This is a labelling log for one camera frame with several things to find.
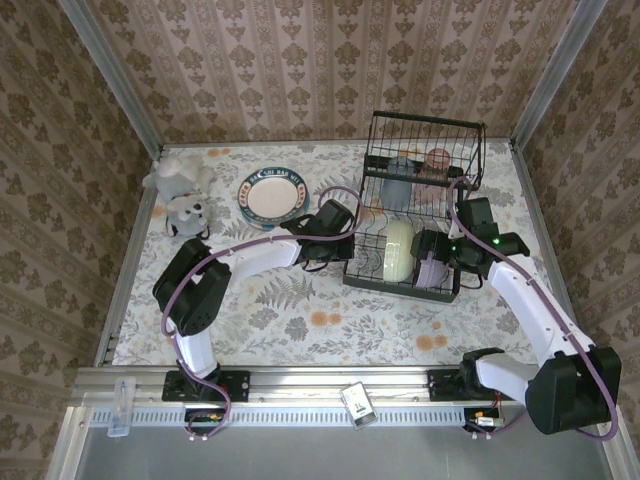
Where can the pale green bowl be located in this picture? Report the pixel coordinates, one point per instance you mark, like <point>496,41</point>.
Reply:
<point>398,252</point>

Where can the purple bowl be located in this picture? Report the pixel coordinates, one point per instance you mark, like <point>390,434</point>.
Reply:
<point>432,275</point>

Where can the teal rimmed lettered plate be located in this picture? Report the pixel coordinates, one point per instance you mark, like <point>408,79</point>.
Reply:
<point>272,195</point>

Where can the blue rimmed ceramic plate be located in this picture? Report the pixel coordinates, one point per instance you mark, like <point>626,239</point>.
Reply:
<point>260,227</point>

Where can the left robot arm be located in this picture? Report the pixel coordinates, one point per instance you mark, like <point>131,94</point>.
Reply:
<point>192,295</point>

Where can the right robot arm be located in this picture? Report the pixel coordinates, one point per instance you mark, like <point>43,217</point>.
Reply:
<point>570,395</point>

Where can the pink translucent cup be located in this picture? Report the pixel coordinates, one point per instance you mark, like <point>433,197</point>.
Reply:
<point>432,185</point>

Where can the blue translucent cup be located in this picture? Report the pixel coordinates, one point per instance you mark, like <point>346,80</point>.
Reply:
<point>397,187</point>

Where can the floral patterned tablecloth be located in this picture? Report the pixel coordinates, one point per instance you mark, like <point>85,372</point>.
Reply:
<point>310,320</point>

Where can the aluminium extrusion beam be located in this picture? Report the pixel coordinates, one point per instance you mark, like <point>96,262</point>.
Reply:
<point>300,385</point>

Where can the white badge card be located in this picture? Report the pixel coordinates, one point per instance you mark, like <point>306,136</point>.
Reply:
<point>360,407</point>

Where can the grey white plush husky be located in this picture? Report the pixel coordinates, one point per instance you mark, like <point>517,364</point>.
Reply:
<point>177,172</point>

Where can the black connector box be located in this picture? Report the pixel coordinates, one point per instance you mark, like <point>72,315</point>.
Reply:
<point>205,420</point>
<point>485,422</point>

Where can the grey metal base panel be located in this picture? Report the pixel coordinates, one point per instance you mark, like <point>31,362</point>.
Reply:
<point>300,455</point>

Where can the clear plastic packet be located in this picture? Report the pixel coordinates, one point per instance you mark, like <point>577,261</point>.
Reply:
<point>120,410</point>

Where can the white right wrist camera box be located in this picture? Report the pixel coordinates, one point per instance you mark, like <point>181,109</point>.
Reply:
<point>456,230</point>

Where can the aluminium table edge rail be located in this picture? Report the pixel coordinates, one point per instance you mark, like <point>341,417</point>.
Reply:
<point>122,290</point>
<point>250,143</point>
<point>544,225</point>

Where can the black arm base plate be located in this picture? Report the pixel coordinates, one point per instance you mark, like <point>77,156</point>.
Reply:
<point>440,387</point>
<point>237,387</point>

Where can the aluminium frame post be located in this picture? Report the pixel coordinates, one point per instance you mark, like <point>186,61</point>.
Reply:
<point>111,65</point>
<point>563,60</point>

